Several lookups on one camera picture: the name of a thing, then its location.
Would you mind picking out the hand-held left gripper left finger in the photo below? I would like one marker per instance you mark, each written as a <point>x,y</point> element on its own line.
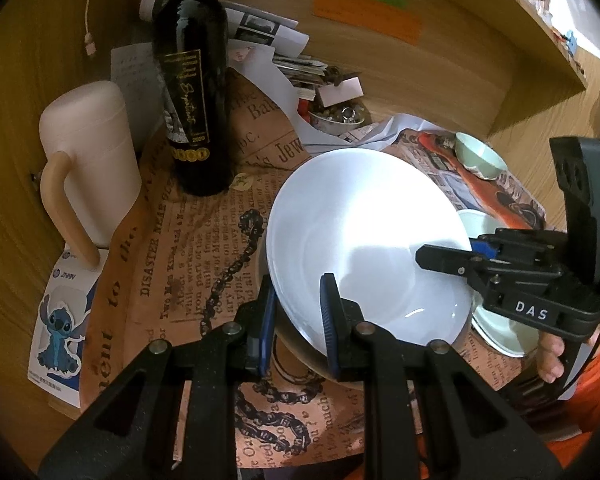
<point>266,330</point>

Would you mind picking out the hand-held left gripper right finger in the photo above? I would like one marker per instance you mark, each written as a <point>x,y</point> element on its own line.
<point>330,330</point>

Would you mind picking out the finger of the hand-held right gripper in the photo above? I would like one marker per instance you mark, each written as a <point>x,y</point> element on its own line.
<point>525,245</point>
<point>450,259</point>

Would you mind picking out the mint green plate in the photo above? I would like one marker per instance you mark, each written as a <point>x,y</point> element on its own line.
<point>500,335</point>

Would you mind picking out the white plate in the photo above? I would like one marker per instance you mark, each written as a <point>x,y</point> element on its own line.
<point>360,220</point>

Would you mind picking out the person's right hand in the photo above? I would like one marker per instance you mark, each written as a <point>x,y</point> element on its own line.
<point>551,360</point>

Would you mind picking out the small mint green bowl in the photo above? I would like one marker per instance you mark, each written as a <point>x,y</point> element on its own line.
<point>480,157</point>

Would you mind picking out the newspaper print tablecloth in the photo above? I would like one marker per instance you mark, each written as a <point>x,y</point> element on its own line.
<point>195,260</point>

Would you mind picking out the folded white paper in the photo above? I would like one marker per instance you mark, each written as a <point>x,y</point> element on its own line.
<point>395,127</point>

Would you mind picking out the orange clothing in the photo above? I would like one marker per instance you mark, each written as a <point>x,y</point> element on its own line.
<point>595,385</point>

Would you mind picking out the small bowl of beads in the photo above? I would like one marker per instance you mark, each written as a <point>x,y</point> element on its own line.
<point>330,120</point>

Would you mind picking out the small white box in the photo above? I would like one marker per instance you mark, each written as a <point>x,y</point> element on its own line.
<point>340,91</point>

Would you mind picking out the blue cartoon sticker card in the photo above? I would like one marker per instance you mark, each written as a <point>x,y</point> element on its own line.
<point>60,330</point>

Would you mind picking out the wooden shelf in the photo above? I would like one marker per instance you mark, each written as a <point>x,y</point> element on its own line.
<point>530,25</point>

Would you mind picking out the dark wine bottle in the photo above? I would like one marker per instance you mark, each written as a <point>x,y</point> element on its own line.
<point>190,110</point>

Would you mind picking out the white paper sheet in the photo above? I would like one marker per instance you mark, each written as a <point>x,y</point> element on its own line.
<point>275,85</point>

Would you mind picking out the orange sticky note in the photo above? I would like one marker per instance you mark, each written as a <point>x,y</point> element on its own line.
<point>370,17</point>

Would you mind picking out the handwritten note paper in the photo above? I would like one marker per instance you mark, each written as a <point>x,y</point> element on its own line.
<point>130,75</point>

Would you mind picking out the pile of printed papers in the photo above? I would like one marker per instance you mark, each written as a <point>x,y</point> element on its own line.
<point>270,25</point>

